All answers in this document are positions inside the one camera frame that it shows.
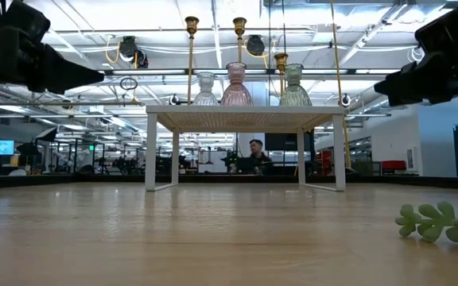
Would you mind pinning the pink ribbed glass candle holder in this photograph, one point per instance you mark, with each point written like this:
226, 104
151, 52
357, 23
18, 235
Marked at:
236, 95

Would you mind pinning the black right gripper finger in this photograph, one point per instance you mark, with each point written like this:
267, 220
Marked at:
408, 97
404, 81

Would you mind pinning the green artificial succulent sprig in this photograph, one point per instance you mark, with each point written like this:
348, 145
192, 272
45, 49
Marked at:
431, 226

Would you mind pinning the black monitor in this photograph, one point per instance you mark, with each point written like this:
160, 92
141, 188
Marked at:
284, 141

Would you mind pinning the white metal shelf riser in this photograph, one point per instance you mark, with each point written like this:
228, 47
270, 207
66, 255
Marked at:
245, 109

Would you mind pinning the tall gold candlestick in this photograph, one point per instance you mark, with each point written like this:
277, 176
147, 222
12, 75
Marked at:
191, 71
239, 25

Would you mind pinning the clear ribbed glass candle holder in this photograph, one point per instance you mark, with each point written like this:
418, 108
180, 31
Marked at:
206, 97

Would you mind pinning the red cabinet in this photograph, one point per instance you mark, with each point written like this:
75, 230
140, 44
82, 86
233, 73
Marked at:
394, 165

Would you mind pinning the black bar device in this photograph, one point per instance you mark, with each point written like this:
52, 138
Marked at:
183, 102

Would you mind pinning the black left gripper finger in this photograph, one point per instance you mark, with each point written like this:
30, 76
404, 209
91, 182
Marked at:
60, 85
66, 65

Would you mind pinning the short gold candlestick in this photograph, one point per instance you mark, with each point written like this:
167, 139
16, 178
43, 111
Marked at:
281, 59

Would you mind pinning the green ribbed glass candle holder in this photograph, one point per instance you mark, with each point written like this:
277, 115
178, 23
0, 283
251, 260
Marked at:
295, 97

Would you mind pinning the person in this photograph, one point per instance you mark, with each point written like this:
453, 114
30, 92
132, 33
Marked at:
257, 149

